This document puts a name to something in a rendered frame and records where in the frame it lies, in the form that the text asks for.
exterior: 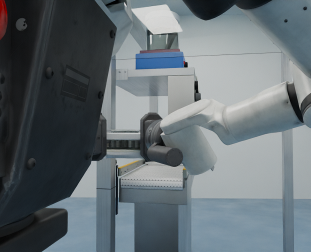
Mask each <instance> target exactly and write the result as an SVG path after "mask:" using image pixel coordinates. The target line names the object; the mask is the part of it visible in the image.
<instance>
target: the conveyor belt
mask: <svg viewBox="0 0 311 252"><path fill-rule="evenodd" d="M183 168H184V166H183V165H179V166H176V167H172V166H169V165H143V166H141V167H139V168H137V169H136V170H134V171H132V172H130V173H128V174H126V175H124V176H122V178H121V188H122V189H147V190H177V191H183V179H184V177H183Z"/></svg>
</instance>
